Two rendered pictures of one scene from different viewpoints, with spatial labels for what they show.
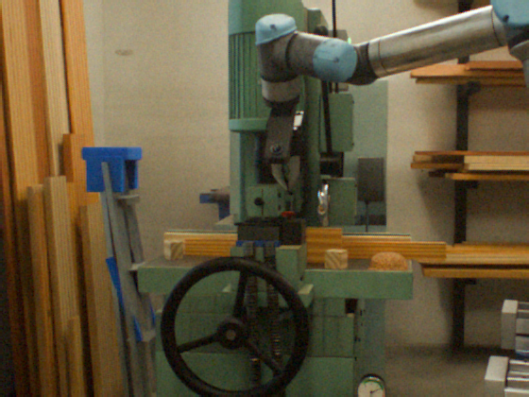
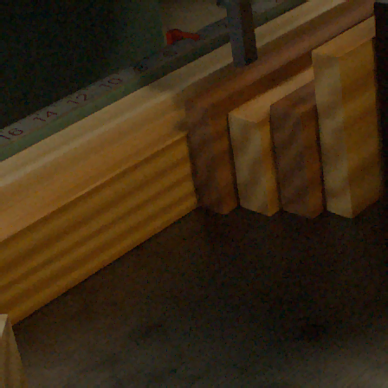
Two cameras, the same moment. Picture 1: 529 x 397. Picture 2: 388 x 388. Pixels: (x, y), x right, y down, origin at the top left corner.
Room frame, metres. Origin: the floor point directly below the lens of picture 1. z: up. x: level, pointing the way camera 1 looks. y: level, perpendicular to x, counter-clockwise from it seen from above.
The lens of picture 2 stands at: (1.31, 0.51, 1.15)
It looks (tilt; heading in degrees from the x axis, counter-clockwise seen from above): 29 degrees down; 314
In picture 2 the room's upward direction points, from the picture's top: 9 degrees counter-clockwise
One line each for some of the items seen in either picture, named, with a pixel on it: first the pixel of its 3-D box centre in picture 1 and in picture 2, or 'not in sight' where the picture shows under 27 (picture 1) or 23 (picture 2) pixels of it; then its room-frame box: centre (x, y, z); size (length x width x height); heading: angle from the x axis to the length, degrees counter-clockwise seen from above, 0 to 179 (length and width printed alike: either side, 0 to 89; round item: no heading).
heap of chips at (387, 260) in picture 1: (388, 258); not in sight; (1.50, -0.13, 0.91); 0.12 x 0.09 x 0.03; 175
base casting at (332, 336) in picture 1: (275, 303); not in sight; (1.74, 0.14, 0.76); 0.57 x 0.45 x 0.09; 175
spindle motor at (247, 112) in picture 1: (265, 66); not in sight; (1.62, 0.15, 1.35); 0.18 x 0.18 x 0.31
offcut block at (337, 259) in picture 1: (335, 259); not in sight; (1.47, -0.01, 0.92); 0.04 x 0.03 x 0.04; 63
